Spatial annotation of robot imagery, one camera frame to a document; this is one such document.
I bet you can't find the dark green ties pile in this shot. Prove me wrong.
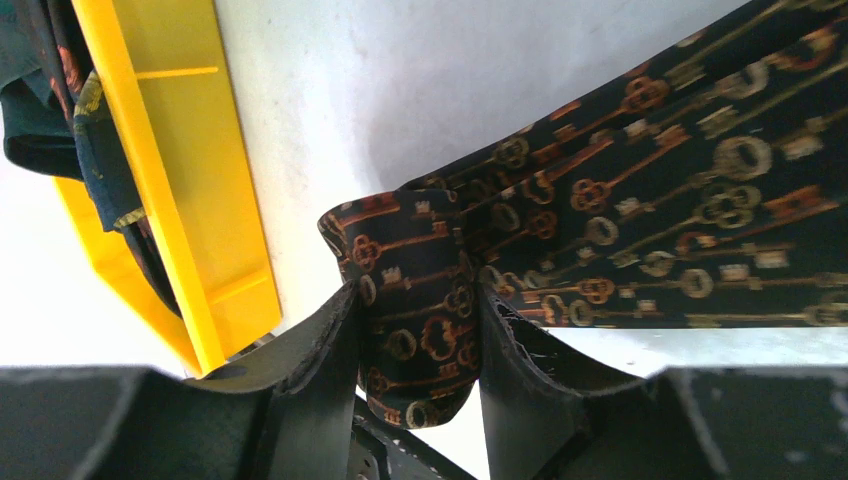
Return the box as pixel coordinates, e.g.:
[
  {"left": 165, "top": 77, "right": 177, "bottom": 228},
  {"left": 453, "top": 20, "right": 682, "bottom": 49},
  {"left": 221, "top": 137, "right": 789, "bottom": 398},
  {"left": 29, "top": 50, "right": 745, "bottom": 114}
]
[{"left": 1, "top": 1, "right": 180, "bottom": 314}]

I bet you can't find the dark key-patterned tie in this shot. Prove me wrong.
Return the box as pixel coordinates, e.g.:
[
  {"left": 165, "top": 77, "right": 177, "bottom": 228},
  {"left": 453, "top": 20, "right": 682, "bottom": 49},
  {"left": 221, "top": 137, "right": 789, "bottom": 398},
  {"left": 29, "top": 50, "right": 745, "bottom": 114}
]
[{"left": 318, "top": 1, "right": 847, "bottom": 429}]

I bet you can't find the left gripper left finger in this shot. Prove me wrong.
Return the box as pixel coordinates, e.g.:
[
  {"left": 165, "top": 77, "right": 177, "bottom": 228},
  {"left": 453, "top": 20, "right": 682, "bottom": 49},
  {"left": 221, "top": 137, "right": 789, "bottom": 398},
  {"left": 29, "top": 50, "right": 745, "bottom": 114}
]
[{"left": 1, "top": 284, "right": 359, "bottom": 479}]

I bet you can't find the yellow plastic bin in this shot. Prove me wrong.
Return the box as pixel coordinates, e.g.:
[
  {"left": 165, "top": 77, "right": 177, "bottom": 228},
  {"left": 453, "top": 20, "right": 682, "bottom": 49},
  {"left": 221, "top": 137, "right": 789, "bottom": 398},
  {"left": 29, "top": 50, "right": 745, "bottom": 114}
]
[{"left": 56, "top": 1, "right": 282, "bottom": 376}]

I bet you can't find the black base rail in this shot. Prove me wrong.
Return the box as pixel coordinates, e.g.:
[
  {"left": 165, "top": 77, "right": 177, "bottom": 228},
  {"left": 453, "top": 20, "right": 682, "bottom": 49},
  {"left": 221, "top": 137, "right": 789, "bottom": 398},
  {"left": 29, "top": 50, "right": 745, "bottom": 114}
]
[{"left": 347, "top": 396, "right": 475, "bottom": 480}]

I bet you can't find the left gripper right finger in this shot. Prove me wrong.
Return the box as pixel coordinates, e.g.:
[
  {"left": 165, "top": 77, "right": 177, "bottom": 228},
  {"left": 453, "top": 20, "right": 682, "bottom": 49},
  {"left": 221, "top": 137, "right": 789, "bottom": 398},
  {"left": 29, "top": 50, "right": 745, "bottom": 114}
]
[{"left": 478, "top": 287, "right": 847, "bottom": 479}]

